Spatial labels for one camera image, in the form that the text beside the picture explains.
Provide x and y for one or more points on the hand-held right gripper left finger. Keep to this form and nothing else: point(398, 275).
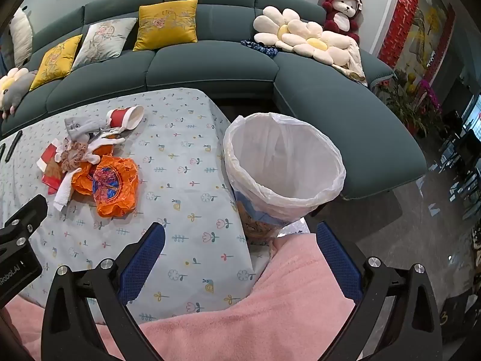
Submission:
point(144, 261)

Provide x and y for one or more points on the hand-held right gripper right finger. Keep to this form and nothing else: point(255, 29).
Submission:
point(338, 263)

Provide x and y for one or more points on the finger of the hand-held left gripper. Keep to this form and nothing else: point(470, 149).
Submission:
point(26, 214)

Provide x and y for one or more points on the white paper bowl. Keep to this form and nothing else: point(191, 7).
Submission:
point(49, 161)

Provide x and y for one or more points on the orange plastic bag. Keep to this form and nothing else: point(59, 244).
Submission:
point(116, 195)

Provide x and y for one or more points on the patterned trash bin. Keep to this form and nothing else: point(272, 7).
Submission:
point(259, 225)

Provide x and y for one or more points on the white plastic bin liner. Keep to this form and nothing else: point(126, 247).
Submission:
point(263, 180)

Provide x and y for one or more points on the brown scrunchie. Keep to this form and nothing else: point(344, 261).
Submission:
point(73, 158)

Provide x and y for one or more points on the floral light blue tablecloth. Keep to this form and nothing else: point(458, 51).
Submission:
point(180, 195)

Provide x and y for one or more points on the pink fleece blanket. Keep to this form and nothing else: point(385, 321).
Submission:
point(244, 327)

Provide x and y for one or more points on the grey hamster plush toy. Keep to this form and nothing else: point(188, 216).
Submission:
point(15, 97)

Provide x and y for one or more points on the red paper cup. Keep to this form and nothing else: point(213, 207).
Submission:
point(120, 116)

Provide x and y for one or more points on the small yellow embroidered cushion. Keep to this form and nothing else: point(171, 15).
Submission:
point(54, 62)

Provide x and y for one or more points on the green potted plant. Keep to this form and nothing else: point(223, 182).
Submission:
point(402, 105)

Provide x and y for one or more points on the black dining chair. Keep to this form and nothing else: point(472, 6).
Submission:
point(468, 150)
point(453, 124)

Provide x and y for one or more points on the plain white cushion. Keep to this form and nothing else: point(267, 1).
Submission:
point(21, 35)

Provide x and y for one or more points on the grey floral cushion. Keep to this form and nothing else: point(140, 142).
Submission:
point(101, 41)

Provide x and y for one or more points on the pink orchid flowers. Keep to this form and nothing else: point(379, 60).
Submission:
point(430, 94)

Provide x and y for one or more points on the beige folded blanket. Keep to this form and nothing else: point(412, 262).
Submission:
point(353, 64)

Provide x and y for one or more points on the bright window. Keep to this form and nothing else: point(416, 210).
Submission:
point(474, 114)

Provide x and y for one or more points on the dark green curved sofa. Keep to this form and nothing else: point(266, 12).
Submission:
point(210, 64)

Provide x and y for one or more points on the white flower plush cushion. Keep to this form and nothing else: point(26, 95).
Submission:
point(330, 47)
point(270, 22)

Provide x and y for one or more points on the blue beaded cloth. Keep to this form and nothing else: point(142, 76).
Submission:
point(263, 49)

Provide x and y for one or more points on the large yellow embroidered cushion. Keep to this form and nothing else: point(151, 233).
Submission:
point(165, 26)

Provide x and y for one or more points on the red bear plush toy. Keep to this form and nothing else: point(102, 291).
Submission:
point(340, 15)

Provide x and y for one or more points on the golden wall mural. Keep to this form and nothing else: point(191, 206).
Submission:
point(428, 30)

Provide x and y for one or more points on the red wall decoration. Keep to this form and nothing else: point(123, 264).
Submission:
point(402, 18)

